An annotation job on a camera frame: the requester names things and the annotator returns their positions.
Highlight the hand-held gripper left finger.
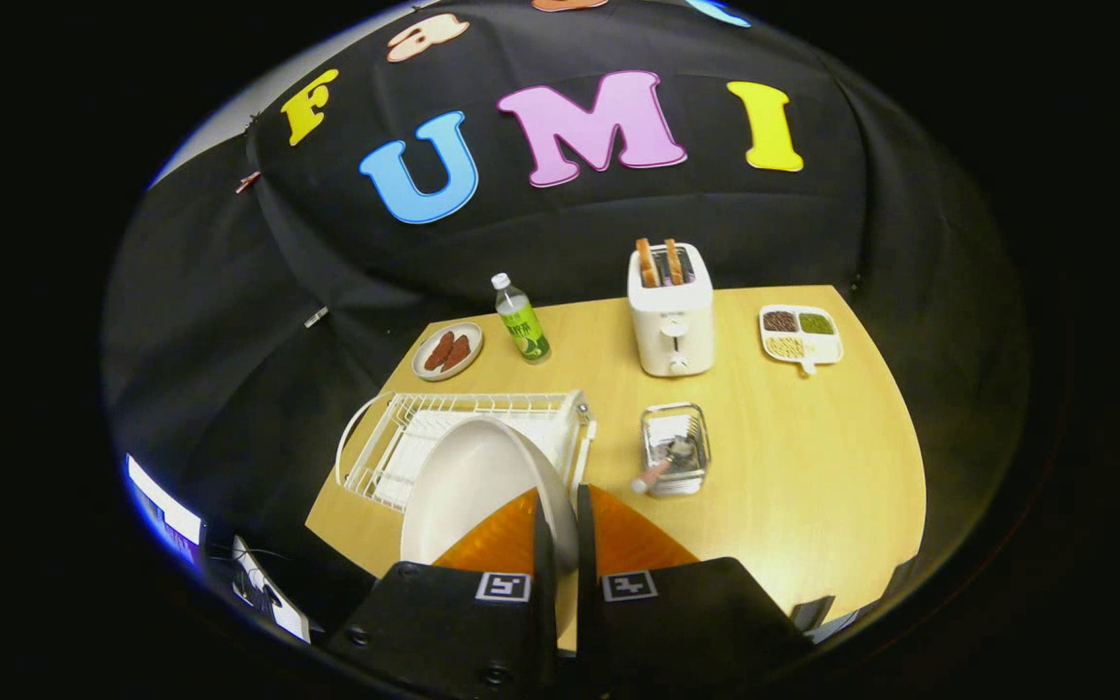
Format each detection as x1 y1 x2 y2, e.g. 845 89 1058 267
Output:
325 486 561 700

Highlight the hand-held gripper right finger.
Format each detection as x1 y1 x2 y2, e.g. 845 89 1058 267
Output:
575 483 819 696

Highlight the beige round plate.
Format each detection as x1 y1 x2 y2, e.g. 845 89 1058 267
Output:
401 415 580 573

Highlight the metal wire basket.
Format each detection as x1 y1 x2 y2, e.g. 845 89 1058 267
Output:
640 402 713 498

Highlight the spoon with red striped handle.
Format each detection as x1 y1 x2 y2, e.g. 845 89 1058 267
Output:
631 437 697 495

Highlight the white wire dish rack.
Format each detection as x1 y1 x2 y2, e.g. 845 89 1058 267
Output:
335 390 597 513

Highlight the small round grey plate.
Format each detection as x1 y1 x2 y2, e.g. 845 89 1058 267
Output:
412 321 485 382

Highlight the white divided dish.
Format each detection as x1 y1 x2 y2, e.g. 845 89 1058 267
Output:
759 304 845 375

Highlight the clear bottle with green label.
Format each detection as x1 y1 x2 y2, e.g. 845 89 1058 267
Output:
491 273 552 365

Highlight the white side table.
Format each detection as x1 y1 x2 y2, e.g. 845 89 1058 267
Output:
229 535 313 644

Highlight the white toaster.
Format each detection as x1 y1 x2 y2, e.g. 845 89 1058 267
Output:
627 241 716 378

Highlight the black backdrop cloth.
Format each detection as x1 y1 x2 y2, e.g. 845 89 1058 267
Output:
103 0 1033 623

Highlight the computer monitor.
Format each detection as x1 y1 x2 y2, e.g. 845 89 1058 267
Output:
124 453 204 570

